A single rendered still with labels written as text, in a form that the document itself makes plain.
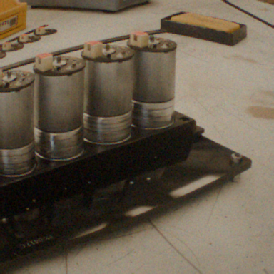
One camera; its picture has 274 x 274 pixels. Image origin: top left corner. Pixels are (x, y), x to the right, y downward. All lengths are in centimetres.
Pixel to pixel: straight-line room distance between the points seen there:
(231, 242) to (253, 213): 3
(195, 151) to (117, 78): 6
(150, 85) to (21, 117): 8
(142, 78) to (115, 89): 2
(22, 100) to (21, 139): 2
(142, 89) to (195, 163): 4
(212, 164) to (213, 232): 5
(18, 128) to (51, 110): 2
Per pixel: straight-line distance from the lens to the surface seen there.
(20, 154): 26
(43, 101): 27
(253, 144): 35
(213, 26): 56
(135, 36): 30
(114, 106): 29
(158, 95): 30
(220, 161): 30
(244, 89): 44
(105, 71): 28
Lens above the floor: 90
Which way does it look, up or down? 25 degrees down
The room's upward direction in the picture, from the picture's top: 2 degrees clockwise
